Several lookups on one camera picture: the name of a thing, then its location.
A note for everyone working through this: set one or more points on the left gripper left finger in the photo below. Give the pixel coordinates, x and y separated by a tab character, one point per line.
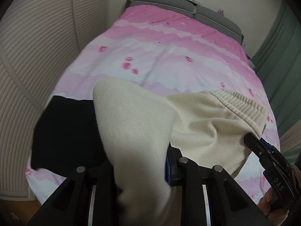
83	199

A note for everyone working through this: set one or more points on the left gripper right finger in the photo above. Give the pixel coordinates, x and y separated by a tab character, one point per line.
210	196

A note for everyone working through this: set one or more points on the cream pants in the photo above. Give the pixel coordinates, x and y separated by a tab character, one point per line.
137	127

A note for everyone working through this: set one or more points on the right hand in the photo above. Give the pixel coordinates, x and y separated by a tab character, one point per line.
281	204

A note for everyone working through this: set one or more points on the black folded garment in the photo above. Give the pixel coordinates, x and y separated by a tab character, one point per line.
66	137

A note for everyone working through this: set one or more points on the green curtain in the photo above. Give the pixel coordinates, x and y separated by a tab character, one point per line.
277	64

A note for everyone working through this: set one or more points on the white nightstand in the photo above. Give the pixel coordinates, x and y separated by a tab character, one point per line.
251	65

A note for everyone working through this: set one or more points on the pink floral duvet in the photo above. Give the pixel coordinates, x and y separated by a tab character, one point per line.
165	53

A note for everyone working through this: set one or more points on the white louvered wardrobe doors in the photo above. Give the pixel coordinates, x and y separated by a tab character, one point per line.
39	40

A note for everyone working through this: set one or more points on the grey padded headboard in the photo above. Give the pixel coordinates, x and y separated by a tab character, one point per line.
200	13

